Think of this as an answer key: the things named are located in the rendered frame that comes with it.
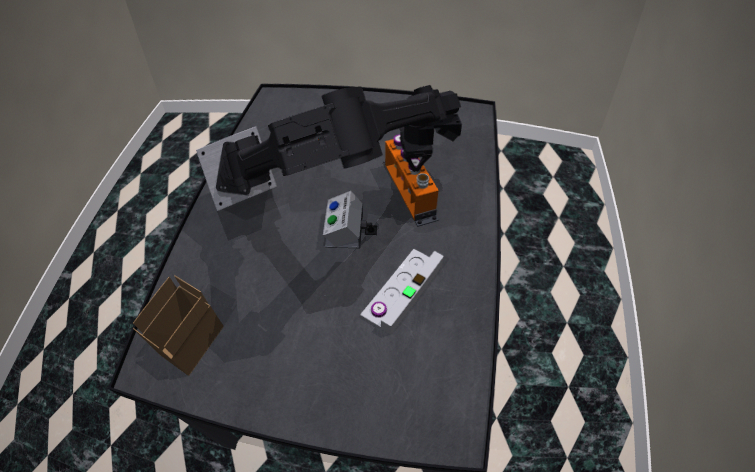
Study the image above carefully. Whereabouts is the brown cardboard box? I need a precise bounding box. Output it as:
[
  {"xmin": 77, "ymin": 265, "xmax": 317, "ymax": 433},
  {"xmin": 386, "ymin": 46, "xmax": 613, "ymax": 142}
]
[{"xmin": 133, "ymin": 275, "xmax": 224, "ymax": 376}]

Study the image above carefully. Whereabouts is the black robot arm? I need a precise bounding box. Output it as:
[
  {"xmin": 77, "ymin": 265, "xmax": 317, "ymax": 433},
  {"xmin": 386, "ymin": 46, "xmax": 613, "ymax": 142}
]
[{"xmin": 216, "ymin": 85, "xmax": 462, "ymax": 195}]

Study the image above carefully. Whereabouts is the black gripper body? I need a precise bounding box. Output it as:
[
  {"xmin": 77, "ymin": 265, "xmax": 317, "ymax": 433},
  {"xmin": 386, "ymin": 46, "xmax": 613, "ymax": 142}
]
[{"xmin": 400, "ymin": 125, "xmax": 433, "ymax": 156}]

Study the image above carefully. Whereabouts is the black table edge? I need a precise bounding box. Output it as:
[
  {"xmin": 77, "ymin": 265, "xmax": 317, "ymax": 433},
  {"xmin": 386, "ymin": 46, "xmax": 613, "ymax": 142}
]
[{"xmin": 108, "ymin": 84, "xmax": 501, "ymax": 472}]

